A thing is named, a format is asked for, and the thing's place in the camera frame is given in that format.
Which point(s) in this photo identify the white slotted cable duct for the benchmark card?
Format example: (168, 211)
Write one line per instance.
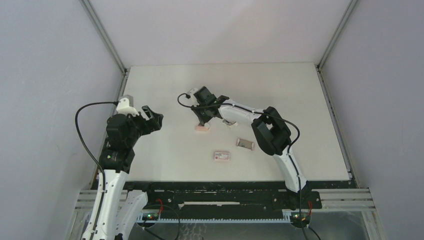
(287, 217)

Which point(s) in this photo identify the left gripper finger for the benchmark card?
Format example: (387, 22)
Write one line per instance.
(154, 121)
(148, 112)

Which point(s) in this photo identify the cardboard staple box tray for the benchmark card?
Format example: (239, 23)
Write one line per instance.
(245, 144)

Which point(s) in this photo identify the red white staple box sleeve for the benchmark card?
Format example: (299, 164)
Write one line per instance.
(220, 156)

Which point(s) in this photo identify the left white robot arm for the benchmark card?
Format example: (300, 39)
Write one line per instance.
(109, 220)

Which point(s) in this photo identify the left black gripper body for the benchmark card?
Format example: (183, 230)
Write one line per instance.
(138, 125)

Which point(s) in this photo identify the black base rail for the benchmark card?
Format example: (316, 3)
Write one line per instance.
(231, 200)

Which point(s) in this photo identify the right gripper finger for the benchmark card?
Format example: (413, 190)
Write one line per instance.
(201, 120)
(208, 118)

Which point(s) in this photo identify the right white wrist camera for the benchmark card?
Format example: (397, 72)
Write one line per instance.
(191, 93)

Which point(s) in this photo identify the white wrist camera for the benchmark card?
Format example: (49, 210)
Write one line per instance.
(191, 93)
(125, 106)

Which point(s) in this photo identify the pink white stapler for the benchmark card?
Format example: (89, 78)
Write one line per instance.
(202, 127)

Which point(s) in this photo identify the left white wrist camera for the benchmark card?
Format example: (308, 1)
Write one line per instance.
(125, 106)

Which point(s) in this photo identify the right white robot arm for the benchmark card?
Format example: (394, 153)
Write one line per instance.
(272, 132)

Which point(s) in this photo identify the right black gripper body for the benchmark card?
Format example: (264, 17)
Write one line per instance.
(201, 111)

